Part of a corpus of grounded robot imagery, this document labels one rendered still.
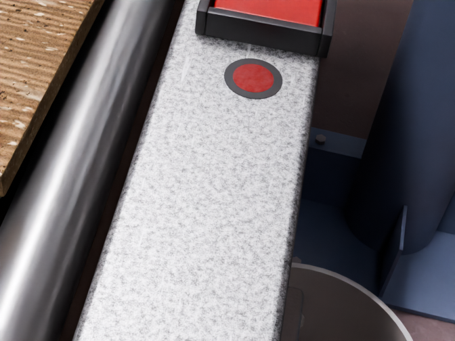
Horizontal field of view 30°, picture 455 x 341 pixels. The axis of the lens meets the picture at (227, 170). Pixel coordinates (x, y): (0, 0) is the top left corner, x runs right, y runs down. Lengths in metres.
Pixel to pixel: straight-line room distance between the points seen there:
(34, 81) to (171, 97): 0.07
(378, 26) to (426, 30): 0.80
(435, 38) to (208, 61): 0.79
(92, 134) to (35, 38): 0.06
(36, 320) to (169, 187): 0.09
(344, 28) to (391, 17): 0.13
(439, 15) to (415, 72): 0.11
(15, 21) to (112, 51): 0.05
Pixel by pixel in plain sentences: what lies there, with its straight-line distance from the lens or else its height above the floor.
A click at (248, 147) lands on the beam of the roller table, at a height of 0.92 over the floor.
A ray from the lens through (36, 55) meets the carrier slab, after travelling 0.44.
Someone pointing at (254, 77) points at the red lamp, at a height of 0.92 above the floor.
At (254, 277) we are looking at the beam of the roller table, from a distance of 0.38.
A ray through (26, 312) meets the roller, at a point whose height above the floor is 0.92.
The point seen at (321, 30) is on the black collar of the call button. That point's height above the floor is 0.93.
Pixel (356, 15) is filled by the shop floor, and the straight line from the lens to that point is 2.05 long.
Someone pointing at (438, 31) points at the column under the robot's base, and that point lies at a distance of 1.22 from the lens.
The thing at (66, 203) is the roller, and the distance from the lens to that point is 0.39.
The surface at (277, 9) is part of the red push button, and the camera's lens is 0.49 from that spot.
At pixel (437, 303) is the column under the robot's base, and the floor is 0.01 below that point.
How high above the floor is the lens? 1.22
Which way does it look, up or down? 49 degrees down
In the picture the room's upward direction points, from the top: 9 degrees clockwise
